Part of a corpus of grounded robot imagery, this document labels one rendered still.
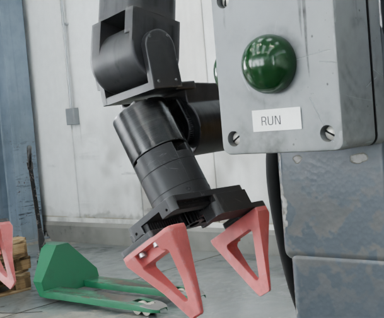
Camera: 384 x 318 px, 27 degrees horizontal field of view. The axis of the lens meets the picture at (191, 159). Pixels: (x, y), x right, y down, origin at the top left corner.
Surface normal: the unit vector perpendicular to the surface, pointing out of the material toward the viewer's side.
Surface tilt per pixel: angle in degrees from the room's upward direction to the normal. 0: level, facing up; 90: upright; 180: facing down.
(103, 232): 90
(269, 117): 90
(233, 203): 61
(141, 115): 69
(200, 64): 90
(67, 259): 75
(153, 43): 82
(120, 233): 90
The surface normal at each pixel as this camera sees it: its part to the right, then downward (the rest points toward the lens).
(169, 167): 0.00, -0.33
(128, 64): -0.61, 0.46
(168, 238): -0.47, 0.37
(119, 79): -0.43, 0.71
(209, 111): 0.53, -0.54
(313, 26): -0.66, 0.10
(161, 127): 0.24, -0.43
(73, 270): 0.69, -0.28
